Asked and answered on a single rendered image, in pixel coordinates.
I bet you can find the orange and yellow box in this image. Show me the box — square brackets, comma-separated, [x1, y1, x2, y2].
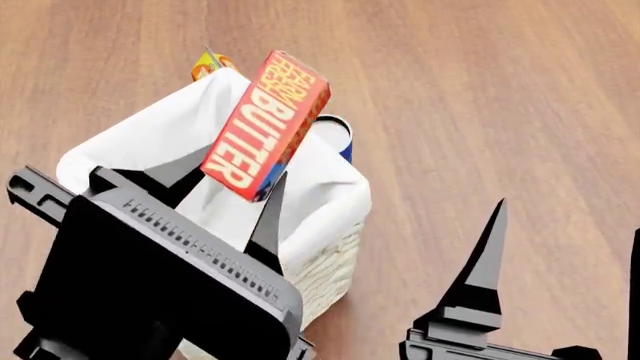
[190, 45, 242, 83]

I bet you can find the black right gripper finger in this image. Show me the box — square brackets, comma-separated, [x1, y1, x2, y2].
[412, 197, 509, 351]
[626, 226, 640, 360]

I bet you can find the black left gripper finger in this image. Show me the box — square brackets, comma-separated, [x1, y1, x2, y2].
[243, 169, 289, 276]
[81, 147, 210, 210]

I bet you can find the blue can with white lid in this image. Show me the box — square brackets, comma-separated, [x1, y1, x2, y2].
[310, 114, 355, 165]

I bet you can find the wicker basket with white liner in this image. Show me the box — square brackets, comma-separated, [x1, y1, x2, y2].
[55, 66, 374, 360]

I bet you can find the red butter box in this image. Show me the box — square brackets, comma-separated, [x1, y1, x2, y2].
[199, 49, 332, 204]

